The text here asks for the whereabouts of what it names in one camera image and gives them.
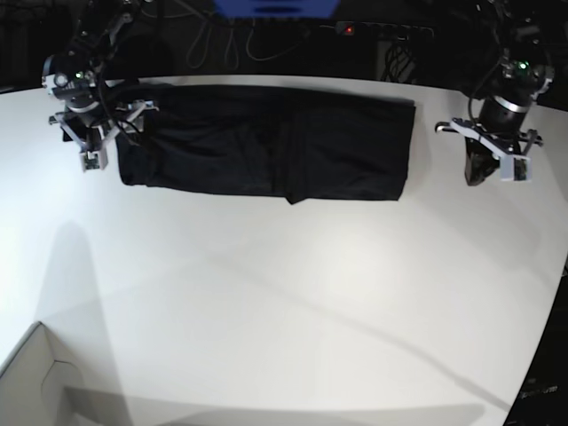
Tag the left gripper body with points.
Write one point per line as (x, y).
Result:
(500, 144)

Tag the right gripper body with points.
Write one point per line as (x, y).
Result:
(92, 131)

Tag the black t-shirt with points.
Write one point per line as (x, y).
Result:
(270, 141)

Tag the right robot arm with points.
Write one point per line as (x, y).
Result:
(78, 76)

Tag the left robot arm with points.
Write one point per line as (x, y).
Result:
(516, 73)

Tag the black power strip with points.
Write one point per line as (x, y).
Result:
(384, 31)

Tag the blue plastic bin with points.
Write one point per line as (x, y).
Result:
(319, 9)

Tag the white cardboard box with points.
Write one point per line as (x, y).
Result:
(39, 389)

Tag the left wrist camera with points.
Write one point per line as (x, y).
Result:
(515, 168)

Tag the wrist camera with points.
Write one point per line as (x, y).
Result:
(515, 168)
(94, 160)

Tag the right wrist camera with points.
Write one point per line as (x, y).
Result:
(94, 160)

